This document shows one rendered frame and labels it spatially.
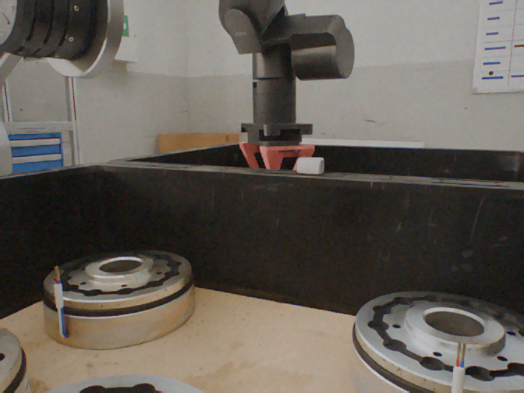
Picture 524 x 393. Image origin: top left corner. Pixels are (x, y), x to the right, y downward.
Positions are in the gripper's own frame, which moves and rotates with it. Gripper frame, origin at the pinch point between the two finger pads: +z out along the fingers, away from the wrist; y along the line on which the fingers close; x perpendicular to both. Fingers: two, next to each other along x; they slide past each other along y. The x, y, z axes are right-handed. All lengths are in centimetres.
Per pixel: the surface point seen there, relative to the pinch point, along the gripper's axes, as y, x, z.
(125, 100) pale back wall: 325, 1, -20
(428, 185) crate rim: -31.1, 1.9, -5.9
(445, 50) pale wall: 184, -200, -49
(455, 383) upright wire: -40.9, 8.7, 0.1
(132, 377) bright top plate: -35.2, 21.1, 0.4
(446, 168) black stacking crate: -10.3, -19.7, -3.2
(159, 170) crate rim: -16.7, 17.2, -6.0
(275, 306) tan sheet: -24.9, 10.1, 3.8
